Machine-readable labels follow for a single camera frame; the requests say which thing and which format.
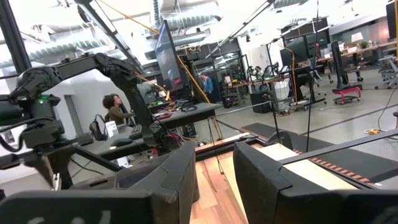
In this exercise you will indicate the black bag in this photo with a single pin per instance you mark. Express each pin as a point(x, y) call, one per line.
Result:
point(96, 130)

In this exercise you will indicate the black computer mouse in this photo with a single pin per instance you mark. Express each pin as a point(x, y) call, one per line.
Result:
point(121, 142)

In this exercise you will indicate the black headphones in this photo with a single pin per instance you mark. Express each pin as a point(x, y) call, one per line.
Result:
point(183, 109)

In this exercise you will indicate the red wheeled dolly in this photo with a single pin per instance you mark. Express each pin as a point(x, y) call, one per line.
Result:
point(346, 91)

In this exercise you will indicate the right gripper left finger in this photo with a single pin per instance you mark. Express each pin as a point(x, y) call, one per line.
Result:
point(177, 186)

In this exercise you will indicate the yellow floor plug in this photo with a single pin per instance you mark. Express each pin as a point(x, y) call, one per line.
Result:
point(373, 131)

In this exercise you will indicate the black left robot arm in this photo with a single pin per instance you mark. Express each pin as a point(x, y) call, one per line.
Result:
point(77, 67)

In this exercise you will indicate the long wooden table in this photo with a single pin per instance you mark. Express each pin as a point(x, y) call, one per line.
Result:
point(373, 47)

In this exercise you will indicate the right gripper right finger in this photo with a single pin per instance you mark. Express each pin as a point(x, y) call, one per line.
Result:
point(258, 186)

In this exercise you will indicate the black computer case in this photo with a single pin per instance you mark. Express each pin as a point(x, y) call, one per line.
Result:
point(259, 102)

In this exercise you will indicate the black aluminium rig frame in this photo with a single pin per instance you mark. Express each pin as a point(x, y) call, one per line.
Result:
point(12, 31)

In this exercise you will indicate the silver ventilation duct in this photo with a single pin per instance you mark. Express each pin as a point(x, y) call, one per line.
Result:
point(186, 21)

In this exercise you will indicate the grey office chair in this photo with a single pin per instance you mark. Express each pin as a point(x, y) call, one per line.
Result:
point(388, 73)

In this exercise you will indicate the person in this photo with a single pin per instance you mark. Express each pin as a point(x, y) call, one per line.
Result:
point(258, 73)
point(206, 84)
point(115, 115)

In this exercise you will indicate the black computer monitor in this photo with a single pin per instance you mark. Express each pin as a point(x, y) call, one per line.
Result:
point(168, 59)

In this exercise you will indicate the black striped-edge floor mat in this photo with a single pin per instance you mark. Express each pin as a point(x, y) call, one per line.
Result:
point(373, 165)

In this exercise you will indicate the black metal shelf end frame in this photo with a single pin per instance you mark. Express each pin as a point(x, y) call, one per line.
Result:
point(342, 145)

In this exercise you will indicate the black keyboard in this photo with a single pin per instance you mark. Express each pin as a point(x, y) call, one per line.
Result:
point(136, 131)

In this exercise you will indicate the white table lamp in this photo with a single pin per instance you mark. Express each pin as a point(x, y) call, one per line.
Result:
point(357, 37)

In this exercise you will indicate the black upright panel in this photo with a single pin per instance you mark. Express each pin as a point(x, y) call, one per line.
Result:
point(337, 62)

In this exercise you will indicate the white bin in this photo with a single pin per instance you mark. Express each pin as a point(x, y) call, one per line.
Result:
point(281, 91)

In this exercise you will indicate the white paper card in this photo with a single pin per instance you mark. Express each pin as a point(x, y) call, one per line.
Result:
point(112, 128)

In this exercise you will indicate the grey desk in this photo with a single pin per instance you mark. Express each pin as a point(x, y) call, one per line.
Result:
point(192, 113)

